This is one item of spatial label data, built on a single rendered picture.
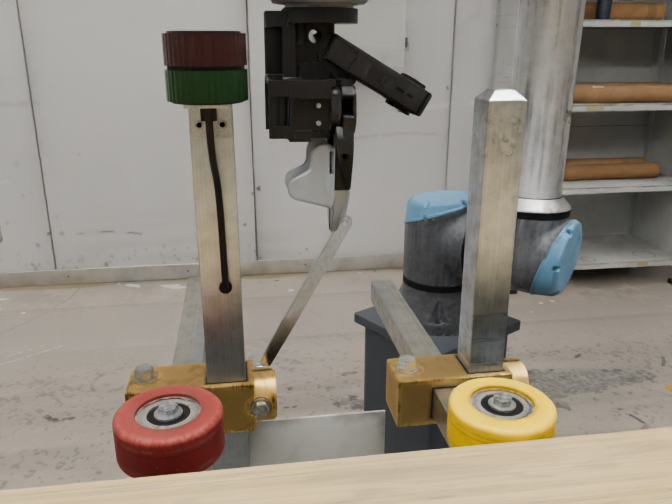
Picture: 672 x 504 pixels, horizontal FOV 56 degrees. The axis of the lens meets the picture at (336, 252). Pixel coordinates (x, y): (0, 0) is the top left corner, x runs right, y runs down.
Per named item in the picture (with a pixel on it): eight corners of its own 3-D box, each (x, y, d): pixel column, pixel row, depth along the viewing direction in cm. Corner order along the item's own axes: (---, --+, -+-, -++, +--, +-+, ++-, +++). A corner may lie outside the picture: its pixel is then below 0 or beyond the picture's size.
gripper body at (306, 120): (265, 135, 65) (262, 9, 62) (348, 134, 67) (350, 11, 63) (269, 147, 58) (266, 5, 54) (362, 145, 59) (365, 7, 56)
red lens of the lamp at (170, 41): (167, 63, 49) (165, 33, 49) (246, 63, 50) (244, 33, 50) (159, 66, 44) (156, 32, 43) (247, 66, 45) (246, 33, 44)
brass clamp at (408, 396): (383, 398, 67) (385, 355, 66) (505, 388, 69) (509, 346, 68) (398, 431, 62) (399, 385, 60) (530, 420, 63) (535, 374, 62)
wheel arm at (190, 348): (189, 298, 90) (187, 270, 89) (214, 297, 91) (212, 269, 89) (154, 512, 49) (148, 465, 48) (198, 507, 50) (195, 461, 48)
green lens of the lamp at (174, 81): (170, 97, 50) (168, 67, 49) (247, 96, 51) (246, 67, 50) (162, 104, 45) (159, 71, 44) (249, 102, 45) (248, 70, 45)
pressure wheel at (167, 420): (135, 502, 54) (120, 382, 50) (230, 493, 55) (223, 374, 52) (119, 577, 47) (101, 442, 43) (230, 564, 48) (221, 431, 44)
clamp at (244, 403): (137, 412, 63) (132, 366, 61) (274, 401, 65) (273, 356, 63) (128, 446, 58) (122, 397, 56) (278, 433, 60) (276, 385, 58)
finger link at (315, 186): (287, 231, 65) (285, 140, 62) (344, 229, 66) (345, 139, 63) (289, 240, 62) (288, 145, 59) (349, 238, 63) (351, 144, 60)
